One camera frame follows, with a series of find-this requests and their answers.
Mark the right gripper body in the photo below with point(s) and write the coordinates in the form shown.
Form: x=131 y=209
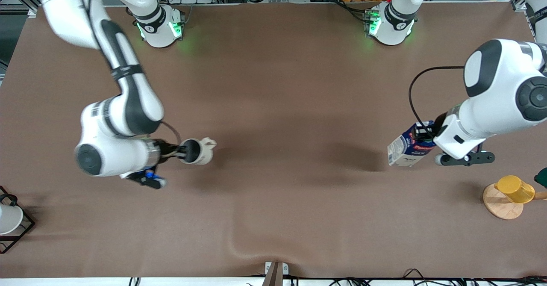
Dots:
x=167 y=151

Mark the beige ceramic mug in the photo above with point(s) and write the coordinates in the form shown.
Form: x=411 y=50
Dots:
x=203 y=151

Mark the blue white milk carton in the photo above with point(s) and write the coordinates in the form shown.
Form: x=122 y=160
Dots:
x=406 y=151

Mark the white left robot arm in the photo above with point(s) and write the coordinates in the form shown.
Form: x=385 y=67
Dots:
x=504 y=89

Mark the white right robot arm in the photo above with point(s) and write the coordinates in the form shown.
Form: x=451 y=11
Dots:
x=124 y=106

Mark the yellow plastic cup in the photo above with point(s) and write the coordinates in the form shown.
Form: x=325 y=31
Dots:
x=515 y=189

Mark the round wooden stand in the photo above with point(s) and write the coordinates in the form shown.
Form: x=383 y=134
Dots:
x=502 y=207

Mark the dark green object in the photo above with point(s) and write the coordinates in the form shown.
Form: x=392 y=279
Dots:
x=542 y=178

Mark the brown table cover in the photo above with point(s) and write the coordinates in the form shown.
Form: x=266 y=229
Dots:
x=265 y=217

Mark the grey metal table bracket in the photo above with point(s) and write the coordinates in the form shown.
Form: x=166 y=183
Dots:
x=276 y=271

